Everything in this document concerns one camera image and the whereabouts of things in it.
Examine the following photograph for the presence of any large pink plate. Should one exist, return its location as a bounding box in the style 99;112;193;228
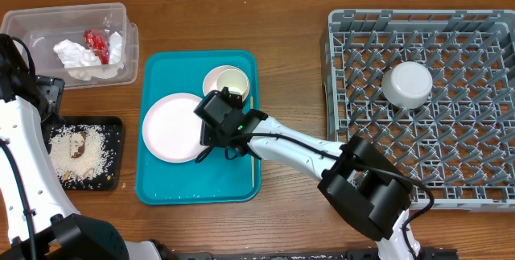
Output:
142;93;204;163

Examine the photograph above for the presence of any black rectangular tray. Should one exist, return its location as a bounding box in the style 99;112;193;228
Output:
43;116;125;191

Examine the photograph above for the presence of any red snack wrapper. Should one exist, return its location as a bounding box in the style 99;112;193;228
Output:
84;29;109;64

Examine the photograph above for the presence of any grey dishwasher rack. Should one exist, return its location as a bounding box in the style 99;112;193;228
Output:
321;9;514;212

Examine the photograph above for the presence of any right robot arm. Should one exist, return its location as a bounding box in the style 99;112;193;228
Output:
195;109;422;259

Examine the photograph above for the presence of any white cup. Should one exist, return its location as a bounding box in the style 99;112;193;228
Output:
216;68;250;101

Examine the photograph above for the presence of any teal serving tray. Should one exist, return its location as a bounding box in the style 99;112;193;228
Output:
135;50;261;205

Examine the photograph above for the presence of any wooden chopstick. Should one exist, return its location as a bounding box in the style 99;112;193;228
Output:
249;96;255;188

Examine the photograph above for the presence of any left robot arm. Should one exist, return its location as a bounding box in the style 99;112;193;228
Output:
1;34;173;260

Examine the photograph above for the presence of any clear plastic storage bin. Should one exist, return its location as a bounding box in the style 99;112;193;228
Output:
1;2;139;89

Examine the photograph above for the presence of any food scraps rice pile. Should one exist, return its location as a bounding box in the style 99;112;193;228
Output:
49;125;114;182

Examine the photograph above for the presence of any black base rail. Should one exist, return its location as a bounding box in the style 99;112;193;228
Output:
171;248;459;260

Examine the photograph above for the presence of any white tissue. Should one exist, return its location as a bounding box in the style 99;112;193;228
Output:
53;31;123;80

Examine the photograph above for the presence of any grey bowl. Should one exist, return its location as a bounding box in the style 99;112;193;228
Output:
381;61;433;109

